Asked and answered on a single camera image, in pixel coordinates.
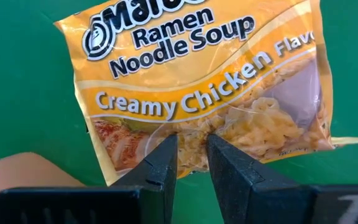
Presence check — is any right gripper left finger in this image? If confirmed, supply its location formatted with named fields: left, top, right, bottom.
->
left=0, top=134, right=179, bottom=224

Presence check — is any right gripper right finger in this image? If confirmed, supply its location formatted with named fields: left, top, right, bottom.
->
left=206, top=134, right=358, bottom=224

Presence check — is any creamy chicken ramen packet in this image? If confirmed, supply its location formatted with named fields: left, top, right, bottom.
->
left=53, top=0, right=358, bottom=187

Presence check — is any cardboard box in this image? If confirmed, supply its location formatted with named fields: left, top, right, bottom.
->
left=0, top=151, right=86, bottom=215

